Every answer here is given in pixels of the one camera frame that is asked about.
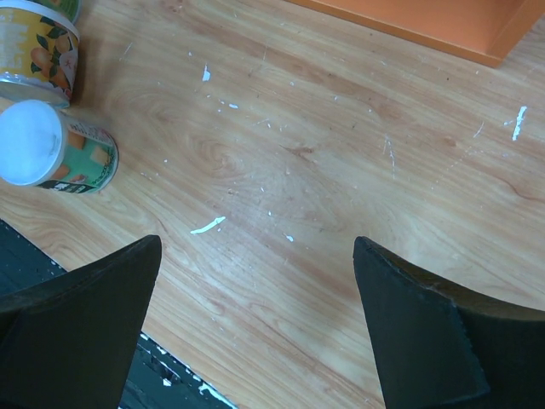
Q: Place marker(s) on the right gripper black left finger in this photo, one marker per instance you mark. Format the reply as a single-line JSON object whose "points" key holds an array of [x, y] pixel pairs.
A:
{"points": [[69, 341]]}

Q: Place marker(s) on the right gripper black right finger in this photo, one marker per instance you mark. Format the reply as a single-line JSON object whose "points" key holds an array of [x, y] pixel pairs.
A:
{"points": [[438, 344]]}

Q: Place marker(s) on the small green can white lid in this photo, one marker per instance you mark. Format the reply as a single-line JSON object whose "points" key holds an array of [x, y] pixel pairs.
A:
{"points": [[44, 147]]}

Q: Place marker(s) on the lying orange fruit can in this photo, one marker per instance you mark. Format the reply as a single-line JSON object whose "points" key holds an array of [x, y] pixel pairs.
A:
{"points": [[39, 53]]}

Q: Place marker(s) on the orange wooden shelf cabinet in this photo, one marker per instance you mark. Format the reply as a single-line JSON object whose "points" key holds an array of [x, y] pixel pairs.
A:
{"points": [[482, 31]]}

